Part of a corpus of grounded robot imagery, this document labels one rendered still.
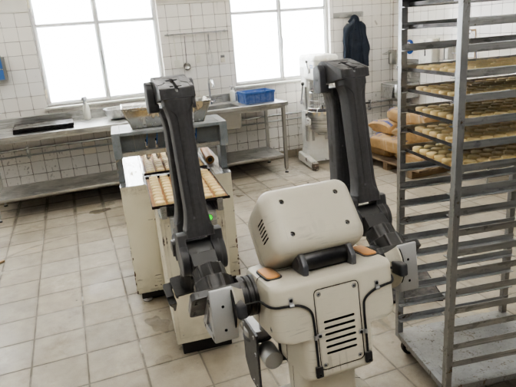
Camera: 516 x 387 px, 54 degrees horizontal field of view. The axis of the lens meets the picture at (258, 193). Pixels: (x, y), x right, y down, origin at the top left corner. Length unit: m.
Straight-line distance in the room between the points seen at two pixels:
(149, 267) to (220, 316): 2.46
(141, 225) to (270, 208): 2.38
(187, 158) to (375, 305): 0.50
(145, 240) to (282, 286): 2.46
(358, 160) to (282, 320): 0.46
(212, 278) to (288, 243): 0.18
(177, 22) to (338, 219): 5.59
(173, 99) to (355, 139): 0.45
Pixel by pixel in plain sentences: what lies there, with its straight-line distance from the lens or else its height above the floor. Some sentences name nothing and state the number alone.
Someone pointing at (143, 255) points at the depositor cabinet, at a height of 0.36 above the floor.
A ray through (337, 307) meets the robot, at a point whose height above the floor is 1.17.
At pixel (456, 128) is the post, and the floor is 1.31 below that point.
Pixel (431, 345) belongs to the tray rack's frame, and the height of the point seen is 0.15.
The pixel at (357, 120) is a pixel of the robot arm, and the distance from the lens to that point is 1.25.
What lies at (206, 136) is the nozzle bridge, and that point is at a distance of 3.34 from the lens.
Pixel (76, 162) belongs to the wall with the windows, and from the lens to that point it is 6.49.
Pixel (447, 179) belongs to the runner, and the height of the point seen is 0.96.
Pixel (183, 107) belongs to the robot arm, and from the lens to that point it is 1.09.
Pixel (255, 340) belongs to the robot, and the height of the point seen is 1.03.
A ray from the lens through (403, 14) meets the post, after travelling 2.38.
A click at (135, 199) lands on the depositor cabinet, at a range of 3.30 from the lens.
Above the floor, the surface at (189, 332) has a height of 0.15.
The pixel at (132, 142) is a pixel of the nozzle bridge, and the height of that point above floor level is 1.10.
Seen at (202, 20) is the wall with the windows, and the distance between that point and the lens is 6.57.
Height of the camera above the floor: 1.70
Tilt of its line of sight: 18 degrees down
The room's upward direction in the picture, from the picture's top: 4 degrees counter-clockwise
